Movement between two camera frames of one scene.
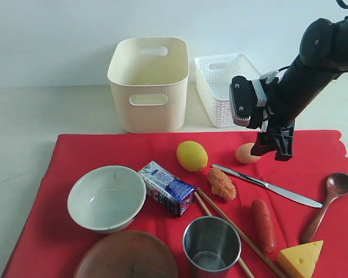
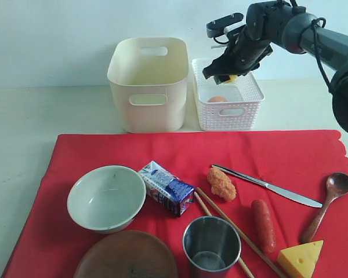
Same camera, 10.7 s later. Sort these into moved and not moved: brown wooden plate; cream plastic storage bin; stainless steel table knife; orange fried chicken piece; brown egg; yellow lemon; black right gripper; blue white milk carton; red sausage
Moved: brown egg; black right gripper; yellow lemon
Not moved: brown wooden plate; cream plastic storage bin; orange fried chicken piece; red sausage; blue white milk carton; stainless steel table knife
